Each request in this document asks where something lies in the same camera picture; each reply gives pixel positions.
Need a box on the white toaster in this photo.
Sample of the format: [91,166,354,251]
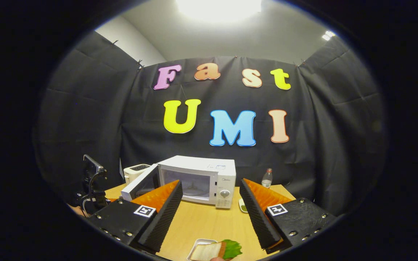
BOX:
[123,164,151,185]

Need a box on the sandwich with lettuce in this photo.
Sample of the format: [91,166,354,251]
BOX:
[190,239,243,261]

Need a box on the black backdrop cloth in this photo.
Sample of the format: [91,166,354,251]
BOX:
[33,31,387,216]

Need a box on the clear bottle with red label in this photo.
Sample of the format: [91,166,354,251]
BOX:
[261,168,273,189]

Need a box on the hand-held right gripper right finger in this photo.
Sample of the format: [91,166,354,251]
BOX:
[240,178,336,251]

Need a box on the white microwave oven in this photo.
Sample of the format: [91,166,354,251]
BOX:
[121,156,237,209]

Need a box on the large ceiling light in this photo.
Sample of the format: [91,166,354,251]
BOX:
[176,0,263,22]

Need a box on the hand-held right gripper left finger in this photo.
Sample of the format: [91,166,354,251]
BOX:
[87,180,183,253]

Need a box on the white rectangular plate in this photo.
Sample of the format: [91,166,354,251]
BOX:
[187,238,218,261]

